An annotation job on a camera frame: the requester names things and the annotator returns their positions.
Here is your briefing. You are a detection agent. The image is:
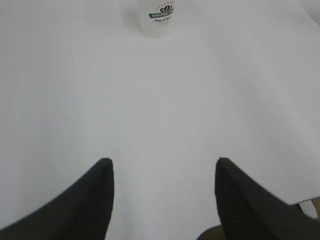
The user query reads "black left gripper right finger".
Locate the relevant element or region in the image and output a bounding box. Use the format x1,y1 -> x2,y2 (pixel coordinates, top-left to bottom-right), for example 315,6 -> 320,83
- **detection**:
214,157 -> 320,240

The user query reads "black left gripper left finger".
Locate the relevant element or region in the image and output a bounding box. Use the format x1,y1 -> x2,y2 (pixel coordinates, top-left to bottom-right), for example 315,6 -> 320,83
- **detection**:
0,158 -> 115,240

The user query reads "white paper cup green logo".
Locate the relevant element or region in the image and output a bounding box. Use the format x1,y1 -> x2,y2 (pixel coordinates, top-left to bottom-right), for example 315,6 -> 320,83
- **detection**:
138,0 -> 175,38

